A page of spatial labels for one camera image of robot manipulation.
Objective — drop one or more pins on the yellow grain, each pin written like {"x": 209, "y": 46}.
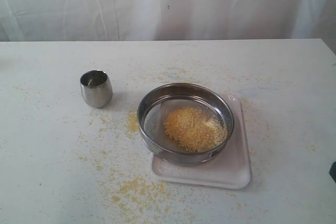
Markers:
{"x": 194, "y": 130}

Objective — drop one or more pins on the round stainless steel sieve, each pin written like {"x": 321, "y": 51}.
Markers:
{"x": 159, "y": 102}

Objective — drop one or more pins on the white square plastic tray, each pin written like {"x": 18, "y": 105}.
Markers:
{"x": 230, "y": 169}

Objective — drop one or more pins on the stainless steel cup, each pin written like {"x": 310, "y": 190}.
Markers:
{"x": 96, "y": 88}

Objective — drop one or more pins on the white backdrop curtain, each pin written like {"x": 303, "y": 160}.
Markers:
{"x": 34, "y": 20}

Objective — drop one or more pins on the dark object at table edge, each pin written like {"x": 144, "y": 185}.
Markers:
{"x": 332, "y": 171}

